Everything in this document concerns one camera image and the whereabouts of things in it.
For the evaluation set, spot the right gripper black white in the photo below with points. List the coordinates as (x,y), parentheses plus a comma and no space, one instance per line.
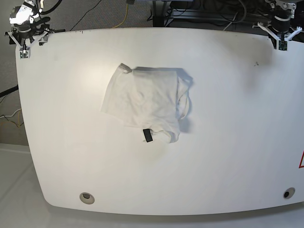
(24,39)

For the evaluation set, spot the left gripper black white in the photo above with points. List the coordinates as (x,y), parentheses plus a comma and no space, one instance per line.
(280,30)

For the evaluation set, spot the white printed T-shirt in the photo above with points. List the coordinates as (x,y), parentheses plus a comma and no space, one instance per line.
(149,98)

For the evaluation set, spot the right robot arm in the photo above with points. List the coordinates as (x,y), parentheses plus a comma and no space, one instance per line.
(29,25)

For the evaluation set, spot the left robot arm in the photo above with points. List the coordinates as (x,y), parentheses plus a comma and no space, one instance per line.
(282,10)

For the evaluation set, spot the black table leg stand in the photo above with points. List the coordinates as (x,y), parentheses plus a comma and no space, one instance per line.
(161,12)

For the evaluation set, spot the black tag on table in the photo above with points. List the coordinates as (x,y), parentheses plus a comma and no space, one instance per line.
(147,135)

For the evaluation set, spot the left table grommet hole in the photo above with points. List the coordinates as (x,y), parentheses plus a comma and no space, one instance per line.
(87,198)

